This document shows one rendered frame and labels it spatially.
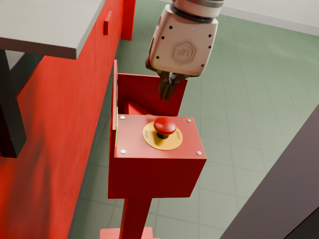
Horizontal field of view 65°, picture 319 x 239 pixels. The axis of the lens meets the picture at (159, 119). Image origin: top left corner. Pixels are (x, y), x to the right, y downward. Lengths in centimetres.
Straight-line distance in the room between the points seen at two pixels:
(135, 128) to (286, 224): 39
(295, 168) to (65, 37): 55
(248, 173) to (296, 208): 98
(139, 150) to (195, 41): 20
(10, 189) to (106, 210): 80
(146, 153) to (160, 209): 87
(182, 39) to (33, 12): 24
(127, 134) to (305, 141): 38
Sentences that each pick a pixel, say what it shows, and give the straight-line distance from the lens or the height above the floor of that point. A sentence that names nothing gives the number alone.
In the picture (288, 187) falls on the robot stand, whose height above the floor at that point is 66.
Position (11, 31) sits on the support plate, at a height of 100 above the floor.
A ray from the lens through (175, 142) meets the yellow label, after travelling 44.
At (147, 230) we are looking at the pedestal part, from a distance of 108.
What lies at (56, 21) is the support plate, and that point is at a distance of 24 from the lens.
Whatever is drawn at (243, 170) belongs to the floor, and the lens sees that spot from 158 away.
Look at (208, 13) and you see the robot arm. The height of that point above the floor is 98.
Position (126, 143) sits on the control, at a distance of 42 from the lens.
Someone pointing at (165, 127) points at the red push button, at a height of 81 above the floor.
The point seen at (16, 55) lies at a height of 87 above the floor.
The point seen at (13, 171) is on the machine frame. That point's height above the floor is 73.
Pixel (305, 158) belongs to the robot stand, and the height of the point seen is 74.
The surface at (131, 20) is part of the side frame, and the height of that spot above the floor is 20.
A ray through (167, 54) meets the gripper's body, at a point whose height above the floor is 90.
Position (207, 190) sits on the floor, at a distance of 139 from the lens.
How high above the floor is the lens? 109
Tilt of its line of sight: 40 degrees down
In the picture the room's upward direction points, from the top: 13 degrees clockwise
